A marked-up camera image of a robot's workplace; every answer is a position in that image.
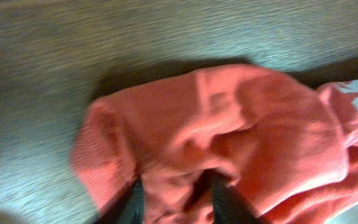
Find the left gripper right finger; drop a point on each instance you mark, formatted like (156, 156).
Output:
(229, 206)

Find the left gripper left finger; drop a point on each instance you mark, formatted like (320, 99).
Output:
(129, 209)

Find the red orange t-shirt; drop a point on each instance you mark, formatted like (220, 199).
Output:
(289, 151)

